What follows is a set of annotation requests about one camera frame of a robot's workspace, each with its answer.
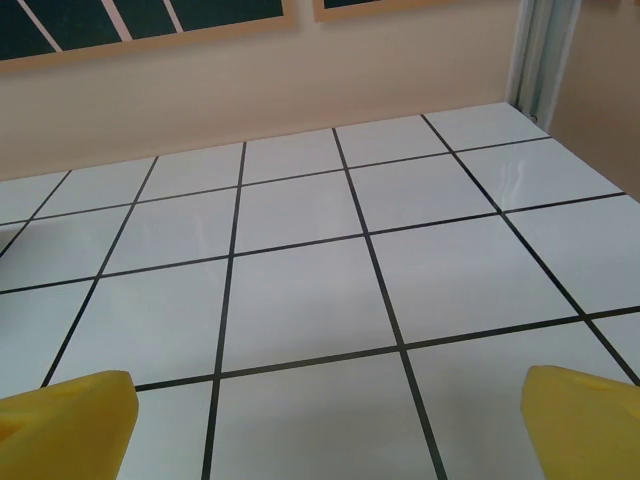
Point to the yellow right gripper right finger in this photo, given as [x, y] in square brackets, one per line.
[585, 430]

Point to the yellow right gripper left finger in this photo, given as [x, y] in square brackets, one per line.
[65, 430]

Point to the aluminium corner post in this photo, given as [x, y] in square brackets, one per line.
[540, 55]

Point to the wall panel with pink flowers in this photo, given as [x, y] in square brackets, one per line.
[150, 15]

